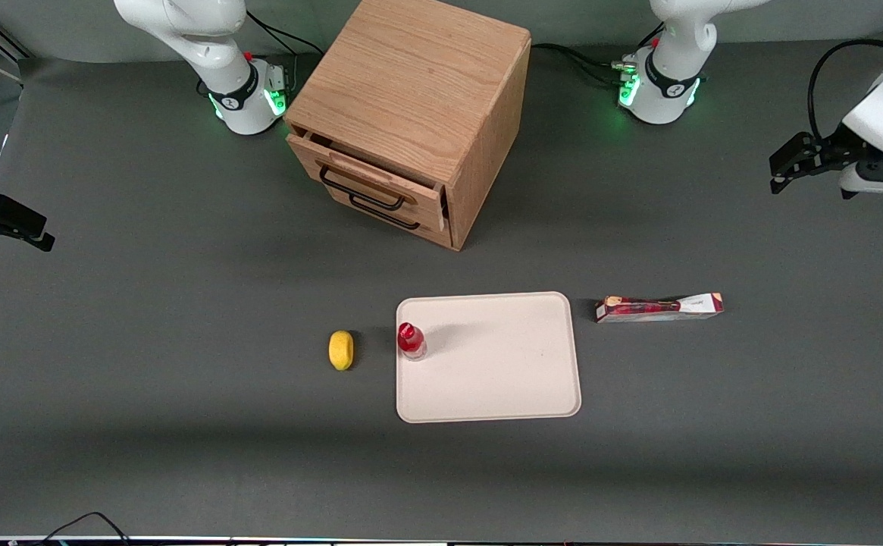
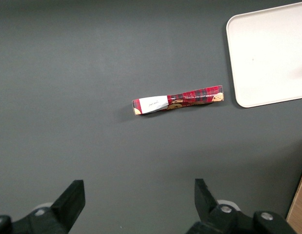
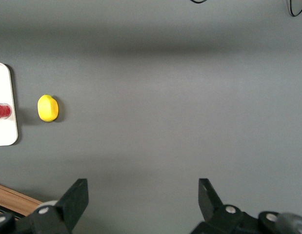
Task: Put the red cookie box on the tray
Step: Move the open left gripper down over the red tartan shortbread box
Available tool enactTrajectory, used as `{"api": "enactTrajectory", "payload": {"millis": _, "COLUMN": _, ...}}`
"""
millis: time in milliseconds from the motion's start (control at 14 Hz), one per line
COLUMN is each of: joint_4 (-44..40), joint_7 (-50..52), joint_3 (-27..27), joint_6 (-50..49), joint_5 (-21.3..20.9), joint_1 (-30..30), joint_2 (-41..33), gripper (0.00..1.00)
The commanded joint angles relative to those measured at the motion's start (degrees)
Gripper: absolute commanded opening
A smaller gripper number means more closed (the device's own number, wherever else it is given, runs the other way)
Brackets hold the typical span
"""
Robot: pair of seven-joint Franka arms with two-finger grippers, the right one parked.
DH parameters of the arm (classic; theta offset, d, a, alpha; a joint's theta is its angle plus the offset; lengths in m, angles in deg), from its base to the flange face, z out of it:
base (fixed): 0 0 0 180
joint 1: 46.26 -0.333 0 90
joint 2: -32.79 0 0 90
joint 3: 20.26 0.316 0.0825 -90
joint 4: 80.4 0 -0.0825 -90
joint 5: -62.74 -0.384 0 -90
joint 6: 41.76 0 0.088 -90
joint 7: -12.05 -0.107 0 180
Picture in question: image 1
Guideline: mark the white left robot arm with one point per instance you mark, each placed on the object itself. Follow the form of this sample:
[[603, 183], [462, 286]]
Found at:
[[668, 87]]

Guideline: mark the wooden drawer, narrow front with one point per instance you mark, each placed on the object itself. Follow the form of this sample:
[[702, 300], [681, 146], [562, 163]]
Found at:
[[411, 227]]

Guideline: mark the wooden drawer, wide front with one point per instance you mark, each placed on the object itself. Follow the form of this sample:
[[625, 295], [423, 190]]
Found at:
[[369, 171]]

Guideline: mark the red cookie box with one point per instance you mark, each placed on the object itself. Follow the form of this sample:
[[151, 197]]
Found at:
[[638, 309]]

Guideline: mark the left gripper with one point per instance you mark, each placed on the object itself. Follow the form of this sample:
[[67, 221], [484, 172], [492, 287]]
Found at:
[[835, 148]]

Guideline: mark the oak wooden drawer cabinet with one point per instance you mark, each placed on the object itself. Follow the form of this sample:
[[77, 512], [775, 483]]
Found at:
[[411, 83]]

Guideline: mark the small red bottle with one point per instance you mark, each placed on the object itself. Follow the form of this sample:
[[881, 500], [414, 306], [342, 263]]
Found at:
[[411, 340]]

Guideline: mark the yellow lemon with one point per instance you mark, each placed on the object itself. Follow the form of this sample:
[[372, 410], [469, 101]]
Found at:
[[341, 350]]

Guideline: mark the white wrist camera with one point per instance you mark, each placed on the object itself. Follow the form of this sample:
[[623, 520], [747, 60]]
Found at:
[[877, 182]]

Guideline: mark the beige plastic tray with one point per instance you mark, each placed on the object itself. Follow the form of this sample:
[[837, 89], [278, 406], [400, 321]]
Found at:
[[502, 364]]

